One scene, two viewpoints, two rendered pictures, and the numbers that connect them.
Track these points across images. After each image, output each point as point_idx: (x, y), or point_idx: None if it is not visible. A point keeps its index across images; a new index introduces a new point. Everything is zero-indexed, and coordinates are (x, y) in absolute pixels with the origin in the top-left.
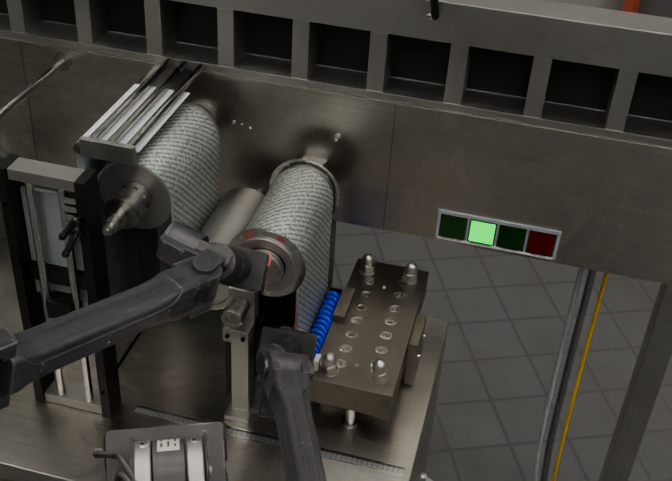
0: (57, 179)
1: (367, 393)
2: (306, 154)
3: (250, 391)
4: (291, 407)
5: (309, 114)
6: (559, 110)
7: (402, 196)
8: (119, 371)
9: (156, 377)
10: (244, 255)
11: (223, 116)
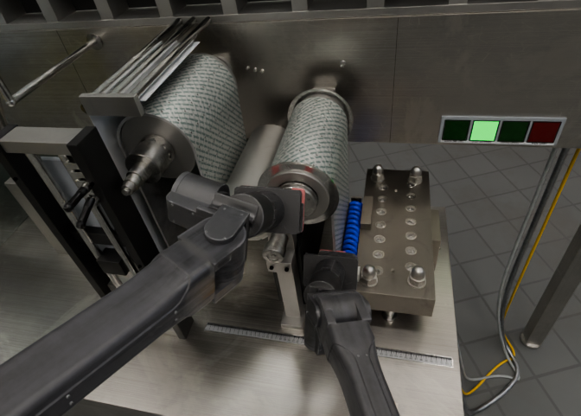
0: (50, 144)
1: (410, 298)
2: (316, 86)
3: (300, 302)
4: (360, 380)
5: (314, 46)
6: None
7: (406, 110)
8: None
9: None
10: (274, 198)
11: (238, 64)
